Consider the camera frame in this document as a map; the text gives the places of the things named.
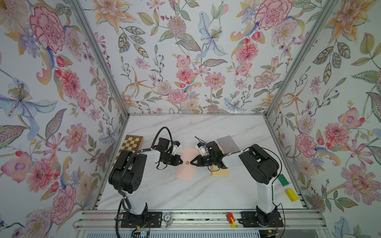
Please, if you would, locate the wooden chessboard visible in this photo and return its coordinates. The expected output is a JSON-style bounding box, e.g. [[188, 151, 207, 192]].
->
[[113, 134, 144, 165]]

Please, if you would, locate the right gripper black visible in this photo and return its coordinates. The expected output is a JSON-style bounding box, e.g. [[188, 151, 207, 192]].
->
[[190, 155, 216, 167]]

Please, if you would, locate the yellow envelope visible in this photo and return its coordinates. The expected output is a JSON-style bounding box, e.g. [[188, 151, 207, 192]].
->
[[211, 169, 229, 177]]

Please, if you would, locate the round silver knob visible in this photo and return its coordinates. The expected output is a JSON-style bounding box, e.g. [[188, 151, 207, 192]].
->
[[163, 213, 173, 227]]

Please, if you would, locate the red emergency stop button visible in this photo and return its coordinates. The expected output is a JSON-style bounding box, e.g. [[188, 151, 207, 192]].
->
[[227, 213, 236, 229]]

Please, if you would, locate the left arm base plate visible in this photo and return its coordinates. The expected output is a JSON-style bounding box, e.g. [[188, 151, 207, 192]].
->
[[120, 212, 163, 228]]

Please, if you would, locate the aluminium rail frame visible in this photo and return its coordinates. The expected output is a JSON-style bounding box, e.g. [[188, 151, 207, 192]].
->
[[73, 209, 331, 238]]

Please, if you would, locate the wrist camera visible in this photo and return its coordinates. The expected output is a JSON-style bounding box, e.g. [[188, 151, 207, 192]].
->
[[195, 142, 209, 156], [171, 141, 181, 155]]

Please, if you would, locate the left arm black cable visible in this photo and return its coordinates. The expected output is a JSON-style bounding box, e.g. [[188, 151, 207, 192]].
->
[[151, 126, 173, 149]]

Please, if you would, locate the pink envelope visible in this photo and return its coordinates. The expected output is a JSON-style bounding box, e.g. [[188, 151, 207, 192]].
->
[[175, 148, 199, 181]]

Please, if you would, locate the small yellow block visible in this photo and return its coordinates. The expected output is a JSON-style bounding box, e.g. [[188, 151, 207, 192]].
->
[[285, 188, 299, 202]]

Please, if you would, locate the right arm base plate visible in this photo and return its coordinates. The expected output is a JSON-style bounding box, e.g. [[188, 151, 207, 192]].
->
[[240, 209, 284, 228]]

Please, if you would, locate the grey envelope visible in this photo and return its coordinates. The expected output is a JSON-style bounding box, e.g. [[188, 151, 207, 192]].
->
[[217, 136, 240, 154]]

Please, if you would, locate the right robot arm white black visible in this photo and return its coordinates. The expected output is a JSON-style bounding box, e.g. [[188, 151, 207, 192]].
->
[[190, 141, 280, 216]]

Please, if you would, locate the small green circuit board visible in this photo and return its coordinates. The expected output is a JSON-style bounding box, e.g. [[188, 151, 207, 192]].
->
[[131, 231, 150, 238]]

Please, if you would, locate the small green block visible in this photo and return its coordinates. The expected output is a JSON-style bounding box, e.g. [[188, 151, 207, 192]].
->
[[277, 174, 290, 186]]

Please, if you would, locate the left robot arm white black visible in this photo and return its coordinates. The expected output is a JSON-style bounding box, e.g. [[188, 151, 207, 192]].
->
[[108, 138, 183, 217]]

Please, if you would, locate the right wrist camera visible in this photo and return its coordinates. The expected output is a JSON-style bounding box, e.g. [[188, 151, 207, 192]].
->
[[195, 142, 209, 156]]

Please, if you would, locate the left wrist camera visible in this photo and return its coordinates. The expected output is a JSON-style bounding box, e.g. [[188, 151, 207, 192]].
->
[[171, 141, 181, 155]]

